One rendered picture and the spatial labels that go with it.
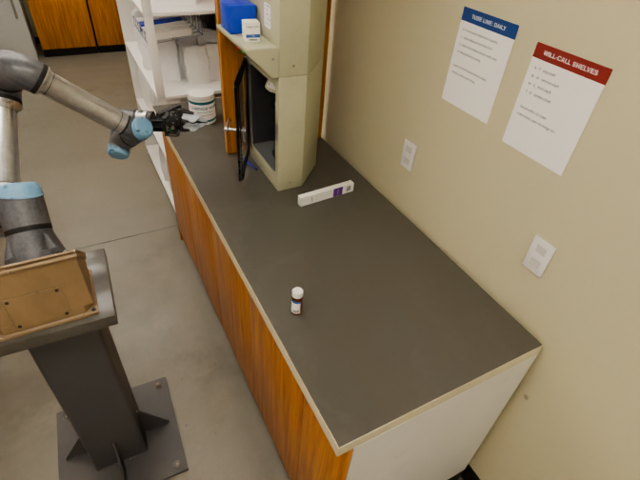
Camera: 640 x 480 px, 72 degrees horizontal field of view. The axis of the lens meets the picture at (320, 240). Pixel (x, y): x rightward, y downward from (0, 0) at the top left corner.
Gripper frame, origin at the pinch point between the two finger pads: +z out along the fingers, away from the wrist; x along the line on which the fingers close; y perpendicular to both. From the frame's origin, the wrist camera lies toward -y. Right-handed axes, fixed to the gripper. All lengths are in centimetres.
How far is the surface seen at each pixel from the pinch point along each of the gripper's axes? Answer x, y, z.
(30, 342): -27, 85, -34
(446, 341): -26, 81, 82
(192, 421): -120, 58, -6
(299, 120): 4.0, 3.1, 36.6
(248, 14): 37.0, -7.6, 17.3
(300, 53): 28.4, 3.3, 36.0
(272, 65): 25.5, 8.0, 26.9
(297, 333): -26, 80, 39
